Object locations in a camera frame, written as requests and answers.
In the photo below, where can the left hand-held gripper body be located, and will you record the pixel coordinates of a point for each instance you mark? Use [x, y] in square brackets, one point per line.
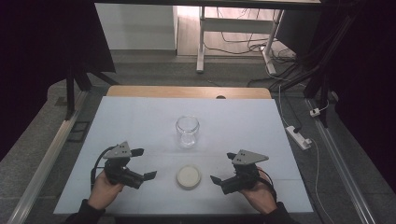
[120, 172]

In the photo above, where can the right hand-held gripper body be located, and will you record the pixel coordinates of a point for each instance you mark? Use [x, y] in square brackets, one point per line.
[241, 179]

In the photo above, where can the white round jar lid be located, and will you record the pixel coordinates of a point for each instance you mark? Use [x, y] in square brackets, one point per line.
[188, 176]

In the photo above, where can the clear glass jar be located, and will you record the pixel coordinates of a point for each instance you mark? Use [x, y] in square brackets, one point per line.
[186, 137]

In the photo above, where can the person's right hand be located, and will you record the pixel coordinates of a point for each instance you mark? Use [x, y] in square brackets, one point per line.
[260, 196]

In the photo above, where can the person's left hand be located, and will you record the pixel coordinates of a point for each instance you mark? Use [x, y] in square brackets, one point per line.
[102, 193]

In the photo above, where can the pale blue table mat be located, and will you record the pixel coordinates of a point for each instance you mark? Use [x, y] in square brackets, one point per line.
[233, 124]

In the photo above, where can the white power strip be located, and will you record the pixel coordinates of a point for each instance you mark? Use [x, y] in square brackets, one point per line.
[298, 137]

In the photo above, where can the wooden table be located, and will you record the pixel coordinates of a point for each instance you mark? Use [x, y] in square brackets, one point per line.
[186, 92]

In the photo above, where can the black metal stand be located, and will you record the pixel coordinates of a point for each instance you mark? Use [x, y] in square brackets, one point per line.
[70, 93]
[323, 102]

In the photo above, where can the small white adapter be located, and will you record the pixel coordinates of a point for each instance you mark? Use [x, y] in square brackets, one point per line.
[315, 112]

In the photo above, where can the white cabinet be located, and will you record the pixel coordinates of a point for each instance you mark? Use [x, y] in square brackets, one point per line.
[137, 28]

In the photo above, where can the white-framed desk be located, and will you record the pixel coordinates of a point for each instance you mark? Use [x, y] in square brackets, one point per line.
[236, 25]

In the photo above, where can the black curtain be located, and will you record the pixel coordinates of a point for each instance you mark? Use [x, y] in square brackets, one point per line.
[31, 62]
[373, 93]

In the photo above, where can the aluminium floor rail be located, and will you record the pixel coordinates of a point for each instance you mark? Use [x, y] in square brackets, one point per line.
[342, 169]
[40, 171]

